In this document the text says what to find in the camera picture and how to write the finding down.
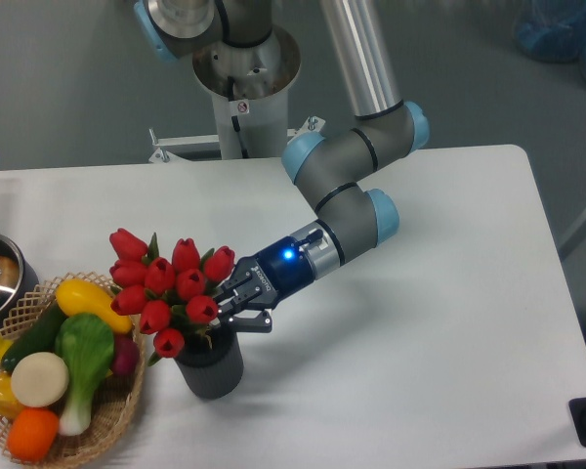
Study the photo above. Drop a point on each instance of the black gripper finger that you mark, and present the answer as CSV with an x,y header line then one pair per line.
x,y
232,290
261,323

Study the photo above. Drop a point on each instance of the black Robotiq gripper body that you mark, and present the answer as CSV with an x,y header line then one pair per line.
x,y
275,273

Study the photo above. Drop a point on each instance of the red tulip bouquet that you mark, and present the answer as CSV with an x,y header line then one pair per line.
x,y
174,298

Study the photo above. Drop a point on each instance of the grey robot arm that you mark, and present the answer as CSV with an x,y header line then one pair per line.
x,y
348,220

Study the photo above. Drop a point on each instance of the dark grey ribbed vase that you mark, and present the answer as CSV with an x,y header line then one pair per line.
x,y
212,369

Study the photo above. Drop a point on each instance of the purple red radish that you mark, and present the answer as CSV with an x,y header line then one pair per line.
x,y
126,356

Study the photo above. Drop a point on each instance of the woven wicker basket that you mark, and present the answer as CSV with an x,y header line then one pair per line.
x,y
115,401

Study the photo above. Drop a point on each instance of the green bok choy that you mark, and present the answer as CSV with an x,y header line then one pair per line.
x,y
85,343

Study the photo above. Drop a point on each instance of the yellow squash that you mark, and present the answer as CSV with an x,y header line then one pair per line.
x,y
78,296

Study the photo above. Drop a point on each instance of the dark green cucumber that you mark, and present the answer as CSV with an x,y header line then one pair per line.
x,y
40,337

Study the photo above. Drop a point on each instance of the round beige bun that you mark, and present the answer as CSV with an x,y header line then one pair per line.
x,y
39,379

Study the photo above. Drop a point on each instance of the orange fruit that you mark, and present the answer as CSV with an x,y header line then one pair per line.
x,y
32,434

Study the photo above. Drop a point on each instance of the yellow bell pepper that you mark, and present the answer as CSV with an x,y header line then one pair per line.
x,y
10,406

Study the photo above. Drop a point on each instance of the blue plastic bag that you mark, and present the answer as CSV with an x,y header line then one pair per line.
x,y
552,32

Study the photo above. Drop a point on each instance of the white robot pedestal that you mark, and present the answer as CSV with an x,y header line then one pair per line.
x,y
249,89

